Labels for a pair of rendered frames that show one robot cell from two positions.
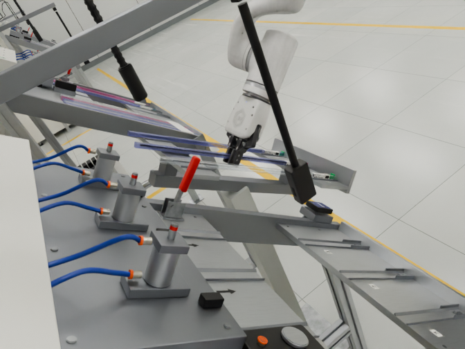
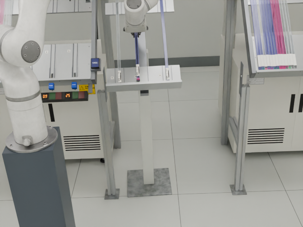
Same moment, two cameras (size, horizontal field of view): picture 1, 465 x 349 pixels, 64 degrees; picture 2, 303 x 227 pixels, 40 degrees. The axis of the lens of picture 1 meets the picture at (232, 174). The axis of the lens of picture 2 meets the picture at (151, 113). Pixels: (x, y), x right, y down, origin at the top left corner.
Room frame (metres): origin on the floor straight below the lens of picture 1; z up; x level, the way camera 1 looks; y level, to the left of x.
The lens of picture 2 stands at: (1.46, -1.87, 1.49)
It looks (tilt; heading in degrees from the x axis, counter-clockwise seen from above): 27 degrees down; 108
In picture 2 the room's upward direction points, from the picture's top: 3 degrees counter-clockwise
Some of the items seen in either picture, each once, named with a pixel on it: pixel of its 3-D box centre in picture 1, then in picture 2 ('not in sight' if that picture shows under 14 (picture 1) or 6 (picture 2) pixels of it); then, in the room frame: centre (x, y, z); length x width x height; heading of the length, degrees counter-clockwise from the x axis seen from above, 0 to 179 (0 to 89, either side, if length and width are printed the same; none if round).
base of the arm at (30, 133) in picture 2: not in sight; (27, 117); (0.61, -0.72, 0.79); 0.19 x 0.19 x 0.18
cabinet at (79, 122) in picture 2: not in sight; (59, 101); (0.11, 0.33, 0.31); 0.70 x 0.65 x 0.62; 17
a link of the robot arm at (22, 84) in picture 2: not in sight; (11, 60); (0.58, -0.71, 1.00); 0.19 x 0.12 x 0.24; 155
